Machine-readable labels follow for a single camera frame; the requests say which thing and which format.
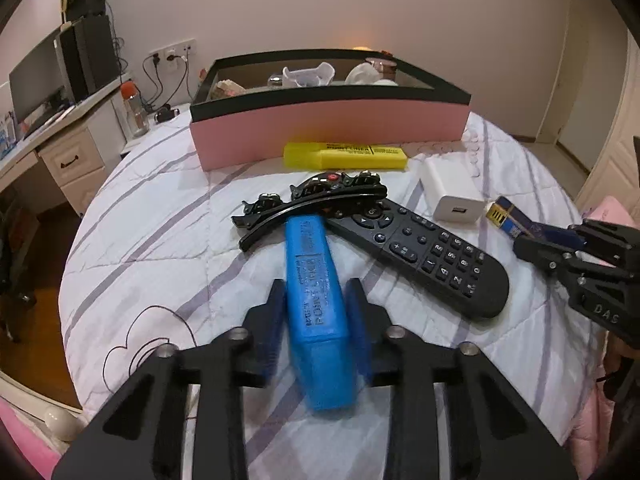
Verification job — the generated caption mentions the blue highlighter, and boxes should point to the blue highlighter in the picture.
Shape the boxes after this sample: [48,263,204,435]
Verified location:
[284,215,358,413]

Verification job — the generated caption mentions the white charger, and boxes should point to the white charger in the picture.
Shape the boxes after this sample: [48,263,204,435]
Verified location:
[420,160,488,223]

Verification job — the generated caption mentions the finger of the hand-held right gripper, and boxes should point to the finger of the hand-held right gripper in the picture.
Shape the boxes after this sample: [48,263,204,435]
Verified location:
[530,219,640,267]
[513,236,582,282]

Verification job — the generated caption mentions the white wardrobe door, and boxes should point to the white wardrobe door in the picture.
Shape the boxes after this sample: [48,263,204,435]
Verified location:
[575,95,640,211]

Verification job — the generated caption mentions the blue and gold packet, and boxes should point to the blue and gold packet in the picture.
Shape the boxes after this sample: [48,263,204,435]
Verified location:
[485,196,538,238]

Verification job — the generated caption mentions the heart-shaped white dish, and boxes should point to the heart-shaped white dish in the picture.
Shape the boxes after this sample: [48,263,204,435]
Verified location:
[282,62,335,88]

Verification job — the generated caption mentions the pink storage box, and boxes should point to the pink storage box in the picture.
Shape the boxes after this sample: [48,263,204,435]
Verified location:
[189,49,472,172]

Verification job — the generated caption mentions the yellow highlighter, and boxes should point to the yellow highlighter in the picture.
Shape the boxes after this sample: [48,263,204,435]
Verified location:
[283,141,408,171]

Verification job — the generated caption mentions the black cable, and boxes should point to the black cable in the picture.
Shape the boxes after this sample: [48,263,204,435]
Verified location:
[142,55,169,112]

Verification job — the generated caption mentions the black computer tower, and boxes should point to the black computer tower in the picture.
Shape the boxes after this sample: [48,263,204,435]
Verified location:
[59,14,121,103]

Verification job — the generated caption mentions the black remote control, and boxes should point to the black remote control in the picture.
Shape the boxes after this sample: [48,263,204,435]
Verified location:
[325,199,511,320]

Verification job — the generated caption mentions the black monitor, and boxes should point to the black monitor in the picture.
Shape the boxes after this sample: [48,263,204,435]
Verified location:
[9,30,68,133]

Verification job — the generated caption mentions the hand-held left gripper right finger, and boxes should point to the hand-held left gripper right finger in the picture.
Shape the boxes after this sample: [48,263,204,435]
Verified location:
[345,277,586,480]

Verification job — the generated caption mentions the white desk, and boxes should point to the white desk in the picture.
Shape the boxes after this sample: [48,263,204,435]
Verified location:
[0,77,133,216]

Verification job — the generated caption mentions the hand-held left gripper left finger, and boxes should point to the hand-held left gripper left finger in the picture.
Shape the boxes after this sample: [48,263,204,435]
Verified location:
[50,279,289,480]

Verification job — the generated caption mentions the clear bottle with red cap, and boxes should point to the clear bottle with red cap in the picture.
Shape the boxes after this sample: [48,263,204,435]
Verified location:
[120,81,150,138]

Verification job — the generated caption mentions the wall power outlet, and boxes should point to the wall power outlet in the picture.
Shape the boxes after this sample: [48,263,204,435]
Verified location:
[148,37,197,61]

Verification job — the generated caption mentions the blue and white box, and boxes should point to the blue and white box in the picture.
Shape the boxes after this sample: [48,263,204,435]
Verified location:
[0,110,16,157]

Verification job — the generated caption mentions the black hair clip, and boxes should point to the black hair clip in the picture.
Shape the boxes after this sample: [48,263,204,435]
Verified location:
[231,172,390,252]

